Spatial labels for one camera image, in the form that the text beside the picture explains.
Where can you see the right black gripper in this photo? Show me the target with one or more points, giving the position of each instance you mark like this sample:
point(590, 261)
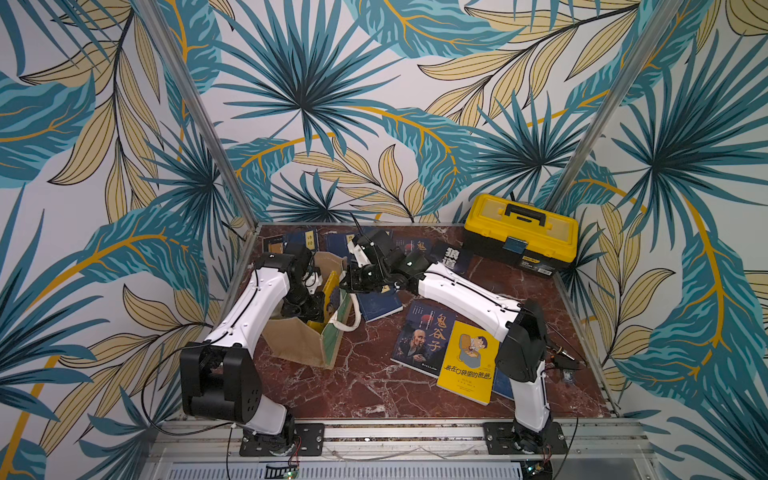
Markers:
point(358, 281)

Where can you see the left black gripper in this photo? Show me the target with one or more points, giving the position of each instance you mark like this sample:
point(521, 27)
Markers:
point(314, 313)

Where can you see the yellow book purple hedgehog cover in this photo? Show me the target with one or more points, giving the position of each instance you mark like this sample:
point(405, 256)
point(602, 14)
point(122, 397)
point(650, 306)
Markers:
point(331, 295)

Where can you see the green beige canvas bag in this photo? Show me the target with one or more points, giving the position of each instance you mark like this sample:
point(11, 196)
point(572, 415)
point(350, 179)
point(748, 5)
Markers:
point(315, 344)

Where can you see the dark book old man front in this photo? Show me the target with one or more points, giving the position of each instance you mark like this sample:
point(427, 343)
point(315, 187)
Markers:
point(423, 339)

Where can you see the dark book old man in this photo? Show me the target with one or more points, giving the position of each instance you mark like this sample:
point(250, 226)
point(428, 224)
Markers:
point(423, 339)
point(409, 244)

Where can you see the yellow book cartoon figure cover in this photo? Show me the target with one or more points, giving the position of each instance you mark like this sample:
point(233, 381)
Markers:
point(469, 363)

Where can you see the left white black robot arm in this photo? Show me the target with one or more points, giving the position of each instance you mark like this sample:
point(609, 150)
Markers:
point(219, 379)

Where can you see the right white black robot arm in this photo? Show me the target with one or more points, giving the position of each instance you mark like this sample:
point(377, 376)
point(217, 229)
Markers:
point(520, 327)

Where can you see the dark book old man back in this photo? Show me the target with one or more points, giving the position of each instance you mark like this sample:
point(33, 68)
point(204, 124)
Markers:
point(409, 244)

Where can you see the blue book centre table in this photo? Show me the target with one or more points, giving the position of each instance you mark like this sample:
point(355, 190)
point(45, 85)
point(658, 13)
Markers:
point(378, 305)

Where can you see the brown cover book back left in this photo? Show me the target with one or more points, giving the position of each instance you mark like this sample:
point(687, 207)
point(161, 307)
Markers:
point(273, 244)

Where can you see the blue book back middle left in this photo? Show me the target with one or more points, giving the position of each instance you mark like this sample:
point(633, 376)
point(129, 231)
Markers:
point(338, 244)

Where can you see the blue book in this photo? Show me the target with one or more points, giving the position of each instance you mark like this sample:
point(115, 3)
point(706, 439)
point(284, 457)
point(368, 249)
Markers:
point(338, 244)
point(309, 238)
point(502, 385)

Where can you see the black wolf cover book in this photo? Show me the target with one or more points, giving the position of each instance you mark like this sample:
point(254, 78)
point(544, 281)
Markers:
point(455, 258)

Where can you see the yellow black toolbox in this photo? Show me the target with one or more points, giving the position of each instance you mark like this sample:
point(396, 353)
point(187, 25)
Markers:
point(519, 235)

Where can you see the blue book front right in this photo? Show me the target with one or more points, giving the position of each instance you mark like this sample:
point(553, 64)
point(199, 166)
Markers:
point(502, 385)

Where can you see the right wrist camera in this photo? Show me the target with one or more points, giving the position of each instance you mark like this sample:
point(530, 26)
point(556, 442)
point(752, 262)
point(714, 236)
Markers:
point(360, 252)

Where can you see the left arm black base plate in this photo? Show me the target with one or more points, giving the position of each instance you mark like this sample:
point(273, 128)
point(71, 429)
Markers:
point(303, 439)

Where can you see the front aluminium rail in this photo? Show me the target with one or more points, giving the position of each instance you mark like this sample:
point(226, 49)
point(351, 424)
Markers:
point(609, 448)

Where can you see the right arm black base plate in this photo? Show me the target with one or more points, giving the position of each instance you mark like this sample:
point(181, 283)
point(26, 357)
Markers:
point(511, 438)

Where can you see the right metal frame post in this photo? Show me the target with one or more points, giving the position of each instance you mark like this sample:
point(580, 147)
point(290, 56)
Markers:
point(647, 40)

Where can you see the metal frame post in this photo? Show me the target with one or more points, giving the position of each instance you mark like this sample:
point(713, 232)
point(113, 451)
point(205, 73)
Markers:
point(647, 40)
point(171, 53)

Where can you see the left metal frame post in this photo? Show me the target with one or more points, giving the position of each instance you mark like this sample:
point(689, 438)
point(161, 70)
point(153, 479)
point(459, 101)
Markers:
point(171, 53)

